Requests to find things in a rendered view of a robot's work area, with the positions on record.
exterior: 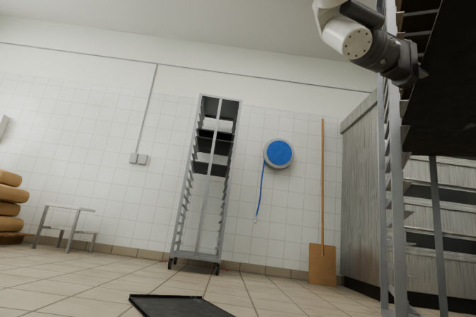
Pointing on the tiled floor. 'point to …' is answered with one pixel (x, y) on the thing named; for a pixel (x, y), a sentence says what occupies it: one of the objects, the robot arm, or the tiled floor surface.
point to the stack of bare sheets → (176, 306)
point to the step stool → (65, 226)
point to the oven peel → (323, 261)
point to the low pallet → (13, 238)
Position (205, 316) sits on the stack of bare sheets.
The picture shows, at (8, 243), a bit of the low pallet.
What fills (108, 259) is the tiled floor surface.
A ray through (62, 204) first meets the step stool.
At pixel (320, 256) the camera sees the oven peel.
